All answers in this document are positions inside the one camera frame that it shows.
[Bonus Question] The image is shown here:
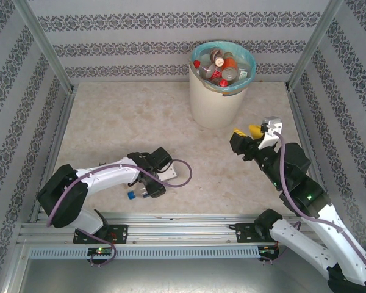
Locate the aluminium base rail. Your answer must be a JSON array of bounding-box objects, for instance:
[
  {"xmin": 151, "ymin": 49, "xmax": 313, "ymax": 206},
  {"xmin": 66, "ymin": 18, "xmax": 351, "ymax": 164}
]
[{"xmin": 16, "ymin": 212, "xmax": 324, "ymax": 245}]

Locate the aluminium side rail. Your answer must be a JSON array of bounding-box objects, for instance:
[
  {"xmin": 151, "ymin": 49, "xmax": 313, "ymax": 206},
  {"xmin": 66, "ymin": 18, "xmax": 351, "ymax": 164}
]
[
  {"xmin": 29, "ymin": 85, "xmax": 79, "ymax": 223},
  {"xmin": 285, "ymin": 82, "xmax": 359, "ymax": 245}
]

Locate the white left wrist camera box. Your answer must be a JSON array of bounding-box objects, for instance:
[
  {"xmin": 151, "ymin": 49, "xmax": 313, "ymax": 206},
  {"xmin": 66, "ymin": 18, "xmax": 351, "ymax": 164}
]
[{"xmin": 156, "ymin": 161, "xmax": 178, "ymax": 181}]

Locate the white ribbed waste bin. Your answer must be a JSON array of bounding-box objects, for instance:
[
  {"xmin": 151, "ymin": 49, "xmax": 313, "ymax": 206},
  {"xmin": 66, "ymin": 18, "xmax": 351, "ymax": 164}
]
[{"xmin": 188, "ymin": 62, "xmax": 248, "ymax": 129}]

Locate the aluminium frame post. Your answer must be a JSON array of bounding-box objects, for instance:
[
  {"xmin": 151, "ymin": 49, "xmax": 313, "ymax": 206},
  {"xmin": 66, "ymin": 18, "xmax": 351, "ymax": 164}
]
[
  {"xmin": 287, "ymin": 0, "xmax": 344, "ymax": 90},
  {"xmin": 12, "ymin": 0, "xmax": 77, "ymax": 92}
]

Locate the grey slotted cable duct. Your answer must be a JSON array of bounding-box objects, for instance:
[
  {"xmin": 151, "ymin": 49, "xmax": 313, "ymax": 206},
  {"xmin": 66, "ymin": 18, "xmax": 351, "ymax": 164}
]
[{"xmin": 29, "ymin": 246, "xmax": 260, "ymax": 260}]

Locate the blue-cap bottle blue label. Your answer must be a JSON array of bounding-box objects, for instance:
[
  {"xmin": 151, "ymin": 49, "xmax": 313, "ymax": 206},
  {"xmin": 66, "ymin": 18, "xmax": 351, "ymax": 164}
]
[{"xmin": 127, "ymin": 188, "xmax": 149, "ymax": 201}]

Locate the small controller circuit board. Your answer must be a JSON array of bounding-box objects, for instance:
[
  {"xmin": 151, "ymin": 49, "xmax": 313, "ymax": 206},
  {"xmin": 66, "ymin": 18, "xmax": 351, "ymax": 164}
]
[
  {"xmin": 258, "ymin": 245, "xmax": 280, "ymax": 255},
  {"xmin": 87, "ymin": 247, "xmax": 114, "ymax": 256}
]

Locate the grey metal sheet panel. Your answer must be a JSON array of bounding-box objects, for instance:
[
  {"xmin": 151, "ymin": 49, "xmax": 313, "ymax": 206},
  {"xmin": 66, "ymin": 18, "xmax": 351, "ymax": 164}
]
[{"xmin": 18, "ymin": 258, "xmax": 333, "ymax": 293}]

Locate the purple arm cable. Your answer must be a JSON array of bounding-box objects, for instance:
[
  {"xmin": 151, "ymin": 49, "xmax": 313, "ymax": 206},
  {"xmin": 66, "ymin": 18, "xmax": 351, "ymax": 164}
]
[
  {"xmin": 45, "ymin": 158, "xmax": 193, "ymax": 268},
  {"xmin": 273, "ymin": 131, "xmax": 366, "ymax": 283}
]

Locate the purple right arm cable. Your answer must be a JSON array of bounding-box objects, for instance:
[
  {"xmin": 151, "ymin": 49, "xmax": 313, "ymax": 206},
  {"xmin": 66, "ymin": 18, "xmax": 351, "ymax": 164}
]
[{"xmin": 273, "ymin": 131, "xmax": 366, "ymax": 283}]

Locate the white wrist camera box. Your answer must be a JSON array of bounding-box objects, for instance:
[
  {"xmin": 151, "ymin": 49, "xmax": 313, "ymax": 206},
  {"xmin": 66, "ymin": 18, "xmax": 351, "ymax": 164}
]
[
  {"xmin": 156, "ymin": 161, "xmax": 178, "ymax": 181},
  {"xmin": 258, "ymin": 115, "xmax": 284, "ymax": 150}
]

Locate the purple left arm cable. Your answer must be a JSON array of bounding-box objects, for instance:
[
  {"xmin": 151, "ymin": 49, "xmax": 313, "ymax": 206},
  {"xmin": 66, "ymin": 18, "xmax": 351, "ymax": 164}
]
[{"xmin": 45, "ymin": 158, "xmax": 193, "ymax": 268}]

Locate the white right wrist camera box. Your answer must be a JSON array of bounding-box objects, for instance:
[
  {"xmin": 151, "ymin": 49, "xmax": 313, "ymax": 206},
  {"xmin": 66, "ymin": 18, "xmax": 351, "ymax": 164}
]
[{"xmin": 258, "ymin": 115, "xmax": 284, "ymax": 150}]

